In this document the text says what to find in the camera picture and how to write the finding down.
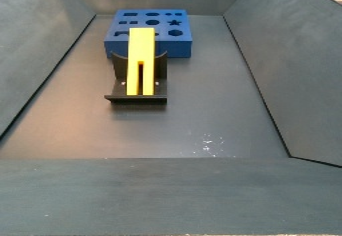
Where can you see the yellow double-square forked block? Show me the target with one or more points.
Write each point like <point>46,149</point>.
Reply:
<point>140,61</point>

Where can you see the black curved holder stand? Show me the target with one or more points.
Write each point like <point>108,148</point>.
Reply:
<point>118,96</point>

